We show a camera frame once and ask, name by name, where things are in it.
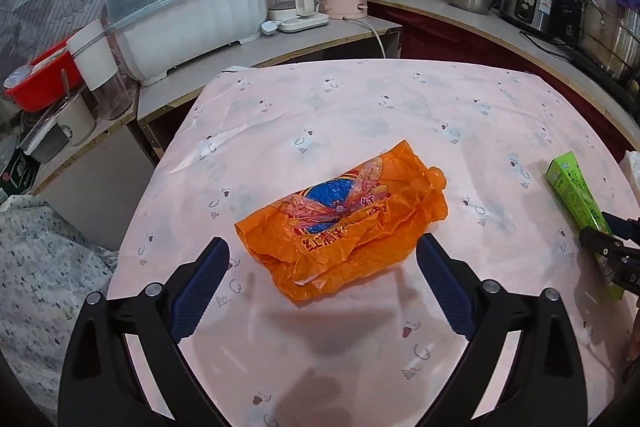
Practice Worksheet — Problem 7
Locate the green box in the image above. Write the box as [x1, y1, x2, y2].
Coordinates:
[0, 142, 41, 198]

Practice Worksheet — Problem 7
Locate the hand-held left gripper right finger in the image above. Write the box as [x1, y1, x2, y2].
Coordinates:
[415, 233, 590, 427]

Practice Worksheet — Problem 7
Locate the white power cable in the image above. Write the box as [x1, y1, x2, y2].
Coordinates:
[261, 14, 388, 60]

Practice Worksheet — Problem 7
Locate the white covered dish rack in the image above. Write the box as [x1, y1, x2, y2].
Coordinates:
[102, 0, 268, 88]

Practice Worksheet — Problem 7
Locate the red plastic basin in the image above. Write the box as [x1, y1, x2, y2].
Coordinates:
[5, 38, 83, 112]

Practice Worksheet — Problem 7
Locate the green tea carton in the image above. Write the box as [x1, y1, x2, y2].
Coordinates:
[545, 151, 626, 300]

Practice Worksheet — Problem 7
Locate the steel box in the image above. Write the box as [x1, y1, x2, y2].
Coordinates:
[20, 117, 71, 165]

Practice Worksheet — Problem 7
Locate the floral bed sheet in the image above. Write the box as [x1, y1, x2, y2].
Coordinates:
[0, 194, 118, 368]

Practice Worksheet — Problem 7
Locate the large steel steamer pot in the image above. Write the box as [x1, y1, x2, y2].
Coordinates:
[575, 0, 640, 80]

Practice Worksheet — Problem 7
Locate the pink tablecloth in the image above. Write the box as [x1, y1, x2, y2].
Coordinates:
[107, 59, 640, 427]

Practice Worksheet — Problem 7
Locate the black induction cooker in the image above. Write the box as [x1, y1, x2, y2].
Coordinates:
[557, 42, 640, 94]

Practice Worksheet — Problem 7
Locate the white blender cup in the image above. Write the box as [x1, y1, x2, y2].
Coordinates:
[66, 19, 135, 120]

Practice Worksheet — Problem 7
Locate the black power cable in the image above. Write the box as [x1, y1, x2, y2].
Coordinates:
[520, 29, 581, 58]

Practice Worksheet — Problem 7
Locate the white mug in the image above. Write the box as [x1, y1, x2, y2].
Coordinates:
[52, 94, 98, 146]

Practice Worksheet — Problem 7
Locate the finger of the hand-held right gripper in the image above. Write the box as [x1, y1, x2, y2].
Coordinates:
[601, 212, 640, 238]
[579, 228, 628, 260]

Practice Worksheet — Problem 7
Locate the orange plastic bag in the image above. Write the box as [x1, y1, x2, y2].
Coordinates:
[235, 139, 448, 305]

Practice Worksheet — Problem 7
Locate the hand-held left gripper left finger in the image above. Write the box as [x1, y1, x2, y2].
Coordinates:
[59, 236, 231, 427]

